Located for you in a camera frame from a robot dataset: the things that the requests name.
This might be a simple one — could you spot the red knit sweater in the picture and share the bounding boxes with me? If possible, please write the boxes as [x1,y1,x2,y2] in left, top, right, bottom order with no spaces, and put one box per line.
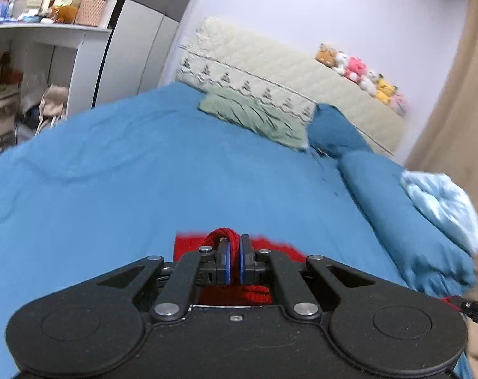
[173,226,308,307]

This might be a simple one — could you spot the beige curtain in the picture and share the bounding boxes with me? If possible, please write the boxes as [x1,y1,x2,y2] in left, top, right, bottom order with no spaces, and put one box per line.
[406,0,478,210]

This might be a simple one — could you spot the blue bed sheet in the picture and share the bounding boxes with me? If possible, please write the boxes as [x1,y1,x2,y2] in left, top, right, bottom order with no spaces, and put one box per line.
[0,83,408,378]

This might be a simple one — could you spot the white desk shelf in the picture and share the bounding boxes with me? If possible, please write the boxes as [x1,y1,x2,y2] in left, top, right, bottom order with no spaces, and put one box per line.
[0,22,111,153]

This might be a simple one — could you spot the brown plush toy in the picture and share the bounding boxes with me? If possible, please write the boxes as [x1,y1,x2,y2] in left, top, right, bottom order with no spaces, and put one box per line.
[315,43,336,68]

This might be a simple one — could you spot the yellow plush toy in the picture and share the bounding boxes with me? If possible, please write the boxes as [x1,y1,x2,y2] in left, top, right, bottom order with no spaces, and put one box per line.
[375,78,397,105]

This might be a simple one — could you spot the dark blue pillow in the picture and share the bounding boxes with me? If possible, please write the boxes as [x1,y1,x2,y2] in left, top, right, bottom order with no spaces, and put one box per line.
[307,104,373,159]

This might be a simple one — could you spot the beige bag on floor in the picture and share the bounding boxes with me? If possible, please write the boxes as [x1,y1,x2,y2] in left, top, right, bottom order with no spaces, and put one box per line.
[35,85,69,135]

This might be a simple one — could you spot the green pillow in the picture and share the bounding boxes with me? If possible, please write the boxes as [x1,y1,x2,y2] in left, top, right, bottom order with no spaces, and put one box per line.
[198,87,308,151]

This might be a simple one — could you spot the light blue blanket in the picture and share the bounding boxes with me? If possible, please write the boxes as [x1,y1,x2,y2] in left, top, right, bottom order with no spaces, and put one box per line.
[400,170,478,257]

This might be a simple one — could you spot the grey white wardrobe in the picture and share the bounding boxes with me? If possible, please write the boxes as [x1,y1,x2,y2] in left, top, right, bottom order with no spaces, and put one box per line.
[94,0,191,105]

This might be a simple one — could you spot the blue rolled duvet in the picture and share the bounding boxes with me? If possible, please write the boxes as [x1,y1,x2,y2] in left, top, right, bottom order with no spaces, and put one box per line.
[338,151,477,298]

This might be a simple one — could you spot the woven pink basket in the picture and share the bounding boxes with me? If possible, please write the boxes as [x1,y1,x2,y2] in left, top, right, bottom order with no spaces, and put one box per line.
[74,0,106,27]

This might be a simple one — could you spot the cream quilted headboard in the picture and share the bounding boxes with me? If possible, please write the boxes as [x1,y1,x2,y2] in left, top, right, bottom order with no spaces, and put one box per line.
[176,17,404,158]

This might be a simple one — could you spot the pink plush toy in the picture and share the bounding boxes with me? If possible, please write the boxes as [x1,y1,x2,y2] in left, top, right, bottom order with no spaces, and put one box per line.
[344,57,367,84]

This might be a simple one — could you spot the white plush toy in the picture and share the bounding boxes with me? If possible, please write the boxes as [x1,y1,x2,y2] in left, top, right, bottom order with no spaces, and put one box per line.
[332,51,350,76]

